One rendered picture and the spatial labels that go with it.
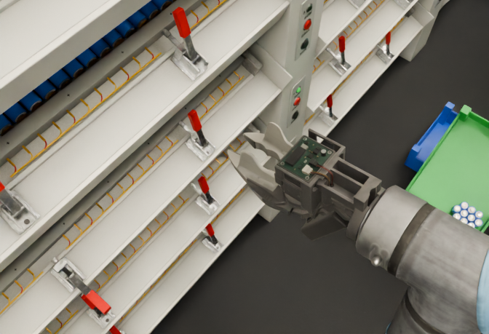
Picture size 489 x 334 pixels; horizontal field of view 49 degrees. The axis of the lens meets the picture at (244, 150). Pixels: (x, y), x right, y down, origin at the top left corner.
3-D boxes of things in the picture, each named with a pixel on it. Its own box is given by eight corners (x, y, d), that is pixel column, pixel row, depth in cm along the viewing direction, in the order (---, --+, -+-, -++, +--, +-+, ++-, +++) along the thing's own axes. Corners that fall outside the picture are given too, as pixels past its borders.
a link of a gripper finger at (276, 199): (259, 159, 71) (317, 185, 67) (260, 167, 72) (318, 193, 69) (240, 185, 69) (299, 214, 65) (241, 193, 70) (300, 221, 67)
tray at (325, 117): (415, 34, 157) (444, 9, 145) (289, 173, 132) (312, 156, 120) (364, -14, 157) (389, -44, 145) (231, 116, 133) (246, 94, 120)
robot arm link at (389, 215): (422, 228, 66) (380, 287, 62) (387, 208, 68) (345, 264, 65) (434, 188, 59) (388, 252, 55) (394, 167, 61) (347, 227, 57)
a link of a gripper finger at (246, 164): (223, 127, 70) (285, 153, 66) (230, 155, 74) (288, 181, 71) (210, 145, 68) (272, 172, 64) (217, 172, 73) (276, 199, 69)
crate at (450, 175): (465, 254, 133) (468, 255, 125) (394, 207, 139) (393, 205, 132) (535, 153, 132) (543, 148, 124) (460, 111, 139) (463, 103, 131)
